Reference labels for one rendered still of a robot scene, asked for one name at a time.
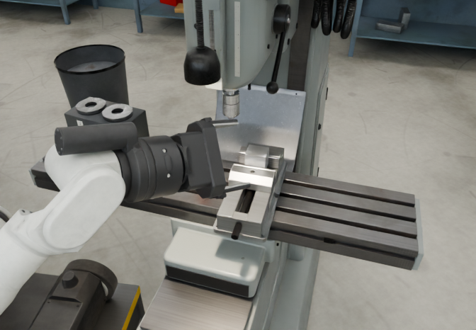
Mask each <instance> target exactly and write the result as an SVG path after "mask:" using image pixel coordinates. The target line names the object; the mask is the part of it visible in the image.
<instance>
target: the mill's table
mask: <svg viewBox="0 0 476 330"><path fill-rule="evenodd" d="M45 156H46V155H45ZM45 156H44V157H43V158H41V159H40V160H39V161H38V162H37V163H36V164H34V165H33V166H32V167H31V168H30V169H28V171H29V173H30V176H31V178H32V181H33V184H34V186H37V187H38V188H44V189H48V190H53V191H57V192H60V191H61V190H60V189H59V188H58V187H57V185H56V184H55V183H54V181H53V180H52V179H51V178H50V176H49V175H48V174H47V172H46V170H45ZM234 163H236V164H239V162H235V161H228V160H224V159H222V165H223V169H224V173H225V180H226V187H227V186H229V183H228V179H229V176H230V171H231V168H232V166H233V164H234ZM223 199H224V198H220V199H216V198H213V199H209V198H203V199H202V198H201V197H200V196H199V194H198V193H197V192H196V190H188V191H184V192H180V193H178V192H177V193H175V194H173V195H167V196H163V197H159V198H154V199H149V200H143V201H139V202H135V203H127V202H125V201H124V200H123V201H122V203H121V204H120V206H123V207H129V208H133V209H136V210H142V211H146V212H152V213H155V214H159V215H164V216H168V217H174V218H177V219H181V220H187V221H190V222H196V223H200V224H206V225H209V226H213V225H214V223H215V220H216V218H217V213H218V210H219V209H220V206H221V204H222V201H223ZM277 199H278V202H277V205H276V210H275V212H274V216H273V220H272V223H271V228H270V230H269V233H268V238H267V239H272V240H276V241H281V242H285V243H289V244H294V245H298V246H303V247H307V248H311V249H316V250H320V251H326V252H329V253H333V254H339V255H342V256H348V257H352V258H358V259H361V260H365V261H370V262H374V263H380V264H383V265H387V266H393V267H396V268H402V269H406V270H409V271H411V270H416V271H417V270H418V269H419V266H420V263H421V260H422V259H423V256H424V244H423V235H422V232H423V229H422V225H421V210H420V201H419V199H417V198H415V195H414V194H410V193H403V192H398V191H394V190H387V189H382V188H375V187H371V186H364V185H359V184H355V183H348V182H343V181H336V180H332V179H328V178H321V177H316V176H309V175H305V174H301V173H293V172H289V171H286V173H285V177H284V180H283V185H282V187H281V190H280V195H279V198H277Z"/></svg>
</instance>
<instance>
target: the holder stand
mask: <svg viewBox="0 0 476 330"><path fill-rule="evenodd" d="M64 116H65V119H66V122H67V127H71V126H81V125H100V124H110V123H129V122H132V123H134V124H135V126H136V128H137V133H138V137H149V129H148V124H147V116H146V110H143V109H139V108H134V107H131V106H129V105H127V104H119V103H114V102H110V101H105V100H103V99H102V98H93V97H88V98H87V99H84V100H82V101H80V102H78V103H77V105H76V106H74V107H73V108H72V109H70V110H68V111H67V112H66V113H64Z"/></svg>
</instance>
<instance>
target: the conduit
mask: <svg viewBox="0 0 476 330"><path fill-rule="evenodd" d="M346 1H347V0H337V3H336V15H335V18H334V24H333V31H334V32H335V33H338V32H340V30H341V34H340V36H341V38H342V39H347V37H348V36H349V34H350V32H351V28H352V25H353V20H354V17H355V12H356V5H357V3H356V0H348V5H347V8H346V12H345V16H344V9H345V5H346ZM333 5H334V0H314V7H313V13H312V20H311V27H312V28H317V27H318V25H319V22H320V20H321V21H322V32H323V34H324V35H330V33H331V31H332V14H333V12H332V11H333ZM343 21H344V22H343ZM342 24H343V25H342Z"/></svg>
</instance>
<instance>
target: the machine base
mask: <svg viewBox="0 0 476 330"><path fill-rule="evenodd" d="M319 254H320V250H316V249H311V248H307V247H306V249H305V255H304V259H303V260H301V261H294V260H290V259H286V262H285V267H284V270H283V275H282V278H281V282H280V287H279V290H278V295H277V298H276V303H275V307H274V310H273V315H272V317H271V323H270V326H269V329H268V330H307V323H308V319H309V314H310V306H311V302H312V294H313V290H314V286H315V278H316V273H317V266H318V261H319Z"/></svg>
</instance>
